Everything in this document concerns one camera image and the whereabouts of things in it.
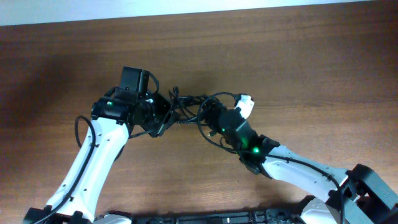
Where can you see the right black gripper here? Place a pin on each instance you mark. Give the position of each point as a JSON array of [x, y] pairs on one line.
[[214, 119]]

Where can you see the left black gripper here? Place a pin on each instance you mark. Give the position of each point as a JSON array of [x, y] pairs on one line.
[[168, 113]]

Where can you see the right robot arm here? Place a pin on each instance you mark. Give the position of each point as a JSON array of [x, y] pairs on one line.
[[358, 195]]

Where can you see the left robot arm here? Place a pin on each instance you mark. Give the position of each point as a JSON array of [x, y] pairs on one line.
[[110, 126]]

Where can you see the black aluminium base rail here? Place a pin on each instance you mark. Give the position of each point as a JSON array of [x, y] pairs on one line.
[[245, 215]]

